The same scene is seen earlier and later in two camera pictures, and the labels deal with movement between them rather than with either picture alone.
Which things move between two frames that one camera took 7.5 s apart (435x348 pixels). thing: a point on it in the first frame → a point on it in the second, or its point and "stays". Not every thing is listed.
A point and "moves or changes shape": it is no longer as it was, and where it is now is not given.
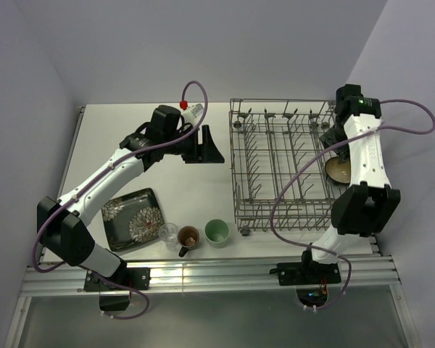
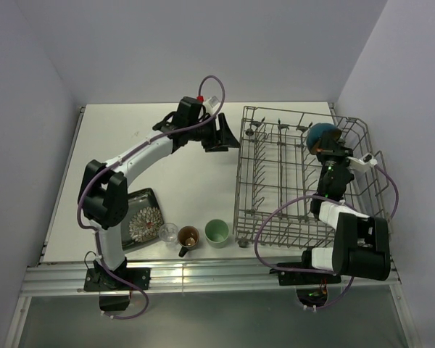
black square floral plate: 132,219 stays
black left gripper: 206,152 → 220,139
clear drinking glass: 168,233 stays
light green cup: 217,233 stays
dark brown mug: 188,238 stays
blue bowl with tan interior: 338,172 moves or changes shape
